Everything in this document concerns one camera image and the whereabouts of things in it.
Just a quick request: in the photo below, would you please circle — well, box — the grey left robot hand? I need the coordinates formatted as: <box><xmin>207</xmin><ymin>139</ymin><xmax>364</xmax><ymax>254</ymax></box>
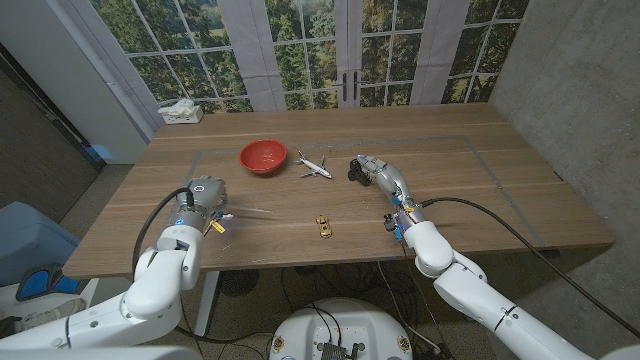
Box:
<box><xmin>167</xmin><ymin>175</ymin><xmax>234</xmax><ymax>235</ymax></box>

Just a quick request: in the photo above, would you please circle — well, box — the red bowl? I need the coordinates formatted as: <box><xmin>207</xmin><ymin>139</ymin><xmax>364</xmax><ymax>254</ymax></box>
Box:
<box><xmin>238</xmin><ymin>138</ymin><xmax>289</xmax><ymax>175</ymax></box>

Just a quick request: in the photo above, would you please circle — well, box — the yellow toy car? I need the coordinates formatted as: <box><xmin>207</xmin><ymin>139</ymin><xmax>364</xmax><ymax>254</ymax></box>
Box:
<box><xmin>315</xmin><ymin>214</ymin><xmax>334</xmax><ymax>239</ymax></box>

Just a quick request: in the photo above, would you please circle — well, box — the white table leg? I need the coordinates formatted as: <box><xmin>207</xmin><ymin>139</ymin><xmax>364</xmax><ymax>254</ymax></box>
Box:
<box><xmin>193</xmin><ymin>270</ymin><xmax>221</xmax><ymax>340</ymax></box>

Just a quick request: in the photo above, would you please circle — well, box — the white toy airplane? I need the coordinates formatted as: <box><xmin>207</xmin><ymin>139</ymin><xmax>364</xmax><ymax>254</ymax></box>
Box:
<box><xmin>294</xmin><ymin>150</ymin><xmax>333</xmax><ymax>180</ymax></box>

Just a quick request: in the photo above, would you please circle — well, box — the grey white sneaker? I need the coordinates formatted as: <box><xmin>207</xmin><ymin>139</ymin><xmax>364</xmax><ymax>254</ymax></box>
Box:
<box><xmin>19</xmin><ymin>298</ymin><xmax>87</xmax><ymax>332</ymax></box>

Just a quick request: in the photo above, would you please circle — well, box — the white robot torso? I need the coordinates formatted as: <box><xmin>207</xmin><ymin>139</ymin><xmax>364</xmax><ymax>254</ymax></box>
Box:
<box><xmin>268</xmin><ymin>297</ymin><xmax>414</xmax><ymax>360</ymax></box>

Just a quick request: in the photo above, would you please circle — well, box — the blue and black pad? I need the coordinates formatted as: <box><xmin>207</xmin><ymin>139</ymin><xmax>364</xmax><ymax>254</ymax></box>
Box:
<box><xmin>15</xmin><ymin>263</ymin><xmax>89</xmax><ymax>303</ymax></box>

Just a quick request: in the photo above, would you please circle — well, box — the white power strip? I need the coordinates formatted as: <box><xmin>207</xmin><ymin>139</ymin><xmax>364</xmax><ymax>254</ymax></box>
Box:
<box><xmin>162</xmin><ymin>105</ymin><xmax>205</xmax><ymax>125</ymax></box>

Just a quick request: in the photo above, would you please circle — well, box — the blue-grey bin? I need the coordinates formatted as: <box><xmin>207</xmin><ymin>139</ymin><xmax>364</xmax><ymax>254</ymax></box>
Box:
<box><xmin>0</xmin><ymin>201</ymin><xmax>81</xmax><ymax>287</ymax></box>

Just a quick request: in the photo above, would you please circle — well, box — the window forest print backdrop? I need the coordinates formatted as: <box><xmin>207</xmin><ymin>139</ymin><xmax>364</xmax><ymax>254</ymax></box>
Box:
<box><xmin>44</xmin><ymin>0</ymin><xmax>531</xmax><ymax>166</ymax></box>

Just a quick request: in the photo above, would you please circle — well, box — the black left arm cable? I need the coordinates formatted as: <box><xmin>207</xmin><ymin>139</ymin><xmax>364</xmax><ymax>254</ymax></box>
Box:
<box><xmin>131</xmin><ymin>187</ymin><xmax>272</xmax><ymax>347</ymax></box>

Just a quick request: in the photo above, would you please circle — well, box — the black round floor fan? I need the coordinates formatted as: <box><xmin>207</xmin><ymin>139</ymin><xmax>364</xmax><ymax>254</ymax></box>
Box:
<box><xmin>219</xmin><ymin>269</ymin><xmax>260</xmax><ymax>298</ymax></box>

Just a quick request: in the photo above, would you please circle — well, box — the small blue box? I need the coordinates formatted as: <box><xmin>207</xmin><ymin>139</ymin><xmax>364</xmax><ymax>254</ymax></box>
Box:
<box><xmin>89</xmin><ymin>143</ymin><xmax>115</xmax><ymax>161</ymax></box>

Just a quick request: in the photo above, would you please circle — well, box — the clear plastic pipette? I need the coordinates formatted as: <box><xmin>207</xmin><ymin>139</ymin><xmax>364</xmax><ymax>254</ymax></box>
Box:
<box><xmin>227</xmin><ymin>206</ymin><xmax>275</xmax><ymax>222</ymax></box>

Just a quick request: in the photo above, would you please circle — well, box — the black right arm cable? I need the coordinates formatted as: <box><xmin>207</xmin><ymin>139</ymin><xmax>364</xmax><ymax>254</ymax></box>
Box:
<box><xmin>418</xmin><ymin>197</ymin><xmax>640</xmax><ymax>340</ymax></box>

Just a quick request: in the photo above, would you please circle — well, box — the white robot body edge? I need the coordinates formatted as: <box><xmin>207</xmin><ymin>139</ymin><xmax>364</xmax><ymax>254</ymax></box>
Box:
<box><xmin>0</xmin><ymin>345</ymin><xmax>204</xmax><ymax>360</ymax></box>

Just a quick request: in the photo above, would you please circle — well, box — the black floor cable tangle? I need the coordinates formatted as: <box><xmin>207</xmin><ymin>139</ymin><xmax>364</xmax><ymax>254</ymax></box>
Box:
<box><xmin>279</xmin><ymin>259</ymin><xmax>419</xmax><ymax>326</ymax></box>

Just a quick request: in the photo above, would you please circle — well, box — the black backdrop frame bar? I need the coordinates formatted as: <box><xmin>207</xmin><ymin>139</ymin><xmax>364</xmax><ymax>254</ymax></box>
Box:
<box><xmin>0</xmin><ymin>43</ymin><xmax>107</xmax><ymax>169</ymax></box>

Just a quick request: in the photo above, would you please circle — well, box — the white floor platform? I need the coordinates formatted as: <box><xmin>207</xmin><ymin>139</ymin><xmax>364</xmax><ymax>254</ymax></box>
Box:
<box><xmin>0</xmin><ymin>277</ymin><xmax>132</xmax><ymax>332</ymax></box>

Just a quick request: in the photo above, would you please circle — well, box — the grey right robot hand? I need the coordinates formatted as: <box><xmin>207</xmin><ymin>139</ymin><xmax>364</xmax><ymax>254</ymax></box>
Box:
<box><xmin>355</xmin><ymin>153</ymin><xmax>427</xmax><ymax>232</ymax></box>

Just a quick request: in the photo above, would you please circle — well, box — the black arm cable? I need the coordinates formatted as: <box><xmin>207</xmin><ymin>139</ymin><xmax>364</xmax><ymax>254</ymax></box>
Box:
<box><xmin>131</xmin><ymin>187</ymin><xmax>272</xmax><ymax>347</ymax></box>
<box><xmin>418</xmin><ymin>197</ymin><xmax>640</xmax><ymax>340</ymax></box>

